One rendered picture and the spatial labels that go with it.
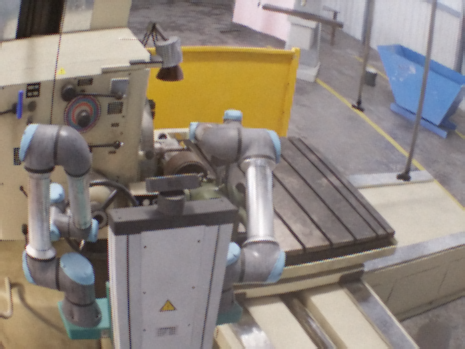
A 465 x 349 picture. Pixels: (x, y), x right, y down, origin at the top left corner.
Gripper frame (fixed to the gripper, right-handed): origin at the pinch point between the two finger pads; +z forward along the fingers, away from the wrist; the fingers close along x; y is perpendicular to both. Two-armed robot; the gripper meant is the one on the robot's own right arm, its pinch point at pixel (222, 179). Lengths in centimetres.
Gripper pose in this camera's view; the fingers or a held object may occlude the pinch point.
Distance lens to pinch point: 274.1
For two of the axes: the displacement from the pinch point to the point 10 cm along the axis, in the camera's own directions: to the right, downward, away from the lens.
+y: -6.4, -4.4, 6.4
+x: -7.6, 2.0, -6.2
